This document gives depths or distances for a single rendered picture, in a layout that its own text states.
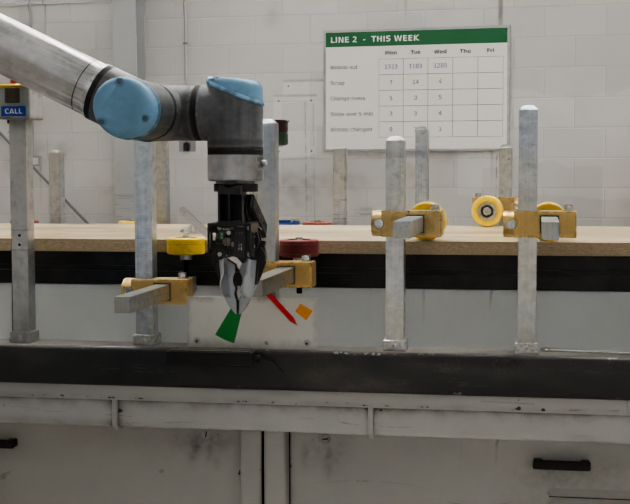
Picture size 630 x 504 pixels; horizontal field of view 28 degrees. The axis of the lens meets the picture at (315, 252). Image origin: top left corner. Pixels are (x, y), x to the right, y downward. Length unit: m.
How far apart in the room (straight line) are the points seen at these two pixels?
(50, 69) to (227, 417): 0.89
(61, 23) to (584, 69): 4.22
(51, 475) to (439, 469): 0.87
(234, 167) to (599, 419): 0.90
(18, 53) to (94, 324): 0.96
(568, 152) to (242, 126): 7.67
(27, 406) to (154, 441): 0.32
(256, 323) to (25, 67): 0.76
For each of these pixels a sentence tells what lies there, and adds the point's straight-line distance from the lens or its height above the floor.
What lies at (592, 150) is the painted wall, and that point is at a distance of 9.57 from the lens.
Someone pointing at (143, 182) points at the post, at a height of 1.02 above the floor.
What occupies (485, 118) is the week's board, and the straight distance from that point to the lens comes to 9.61.
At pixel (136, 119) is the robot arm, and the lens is 1.88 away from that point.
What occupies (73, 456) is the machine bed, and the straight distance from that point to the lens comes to 2.90.
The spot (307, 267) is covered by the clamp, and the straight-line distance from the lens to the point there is 2.42.
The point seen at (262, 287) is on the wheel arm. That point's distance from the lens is 2.15.
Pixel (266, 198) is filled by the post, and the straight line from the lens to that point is 2.44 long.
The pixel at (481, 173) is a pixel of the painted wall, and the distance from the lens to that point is 9.63.
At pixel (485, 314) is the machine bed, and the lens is 2.62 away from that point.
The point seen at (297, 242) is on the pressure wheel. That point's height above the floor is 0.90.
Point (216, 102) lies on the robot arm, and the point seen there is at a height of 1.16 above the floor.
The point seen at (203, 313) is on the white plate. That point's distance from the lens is 2.48.
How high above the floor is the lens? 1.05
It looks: 4 degrees down
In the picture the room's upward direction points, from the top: straight up
